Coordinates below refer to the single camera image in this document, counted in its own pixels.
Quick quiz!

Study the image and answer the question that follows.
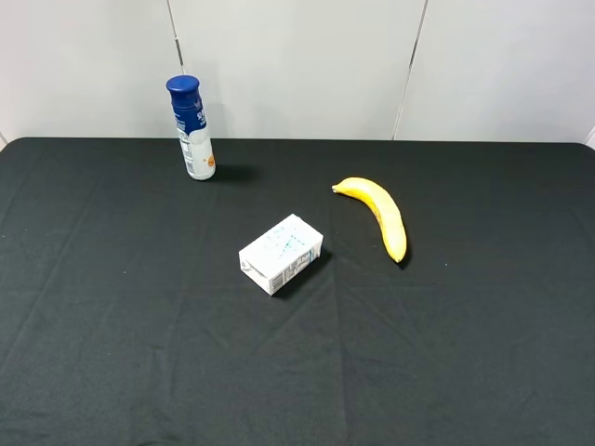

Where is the white milk carton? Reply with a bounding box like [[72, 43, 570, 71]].
[[239, 214, 324, 295]]

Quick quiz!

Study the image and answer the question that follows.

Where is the blue capped white bottle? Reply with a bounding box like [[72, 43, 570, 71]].
[[165, 74, 216, 180]]

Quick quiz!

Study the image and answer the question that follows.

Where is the black tablecloth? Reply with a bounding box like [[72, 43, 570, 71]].
[[1, 138, 594, 445]]

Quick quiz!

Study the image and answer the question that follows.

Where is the yellow banana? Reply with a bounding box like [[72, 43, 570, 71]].
[[332, 177, 407, 263]]

